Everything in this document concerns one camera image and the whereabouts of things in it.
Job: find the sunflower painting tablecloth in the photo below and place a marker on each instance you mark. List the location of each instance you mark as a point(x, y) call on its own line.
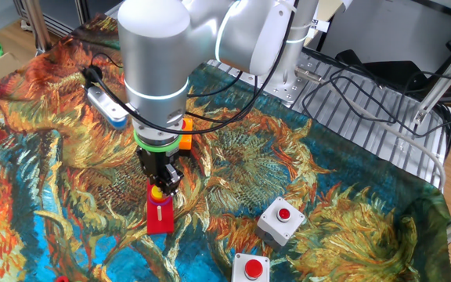
point(249, 164)

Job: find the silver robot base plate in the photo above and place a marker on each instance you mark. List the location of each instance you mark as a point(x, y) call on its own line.
point(288, 92)

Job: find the aluminium frame rail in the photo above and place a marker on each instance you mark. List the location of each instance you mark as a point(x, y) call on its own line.
point(81, 9)

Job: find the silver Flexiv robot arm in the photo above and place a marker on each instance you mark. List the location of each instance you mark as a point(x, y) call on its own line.
point(159, 58)

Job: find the orange button box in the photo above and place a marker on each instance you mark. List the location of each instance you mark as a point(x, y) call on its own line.
point(186, 141)

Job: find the white box mushroom red button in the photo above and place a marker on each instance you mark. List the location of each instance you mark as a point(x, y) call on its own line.
point(241, 270)

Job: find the black office chair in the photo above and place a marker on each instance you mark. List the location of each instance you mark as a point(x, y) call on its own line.
point(397, 74)

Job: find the red Hanoi base with pegs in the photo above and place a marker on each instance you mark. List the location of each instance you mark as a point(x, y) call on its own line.
point(161, 225)

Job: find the white printed tag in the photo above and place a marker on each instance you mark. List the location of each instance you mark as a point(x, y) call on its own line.
point(321, 25)

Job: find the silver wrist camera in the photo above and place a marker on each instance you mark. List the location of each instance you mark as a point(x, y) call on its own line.
point(108, 107)

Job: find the white box flat red button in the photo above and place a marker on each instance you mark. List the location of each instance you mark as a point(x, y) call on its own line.
point(272, 229)

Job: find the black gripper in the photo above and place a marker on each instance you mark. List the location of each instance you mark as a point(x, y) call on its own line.
point(157, 164)

